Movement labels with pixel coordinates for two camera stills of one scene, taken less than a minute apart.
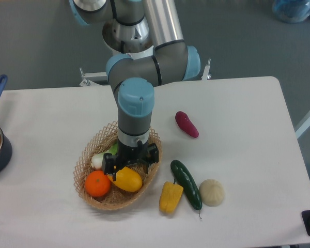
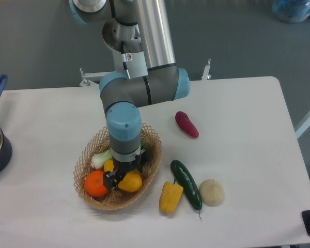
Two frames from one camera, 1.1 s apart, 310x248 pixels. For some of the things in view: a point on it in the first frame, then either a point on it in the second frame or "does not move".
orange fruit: [97, 184] does not move
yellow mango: [126, 179] does not move
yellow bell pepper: [170, 195] does not move
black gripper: [148, 154] -> [110, 179]
